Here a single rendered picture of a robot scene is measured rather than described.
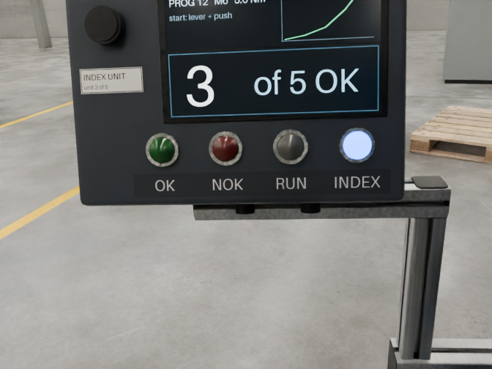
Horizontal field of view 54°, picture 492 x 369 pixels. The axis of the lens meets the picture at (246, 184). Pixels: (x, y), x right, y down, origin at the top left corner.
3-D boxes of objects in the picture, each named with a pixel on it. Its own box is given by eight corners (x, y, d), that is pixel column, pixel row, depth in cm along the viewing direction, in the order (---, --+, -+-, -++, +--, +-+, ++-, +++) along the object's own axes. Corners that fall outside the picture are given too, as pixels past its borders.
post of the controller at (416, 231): (423, 341, 53) (441, 175, 46) (430, 360, 51) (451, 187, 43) (395, 340, 54) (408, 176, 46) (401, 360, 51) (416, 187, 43)
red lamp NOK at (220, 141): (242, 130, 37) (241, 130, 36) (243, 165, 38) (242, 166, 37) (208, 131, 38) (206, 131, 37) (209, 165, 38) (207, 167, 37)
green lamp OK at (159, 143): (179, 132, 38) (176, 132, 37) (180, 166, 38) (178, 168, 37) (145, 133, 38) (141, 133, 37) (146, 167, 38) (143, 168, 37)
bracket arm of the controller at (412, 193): (438, 204, 47) (442, 176, 46) (448, 218, 44) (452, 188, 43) (199, 208, 49) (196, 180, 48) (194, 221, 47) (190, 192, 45)
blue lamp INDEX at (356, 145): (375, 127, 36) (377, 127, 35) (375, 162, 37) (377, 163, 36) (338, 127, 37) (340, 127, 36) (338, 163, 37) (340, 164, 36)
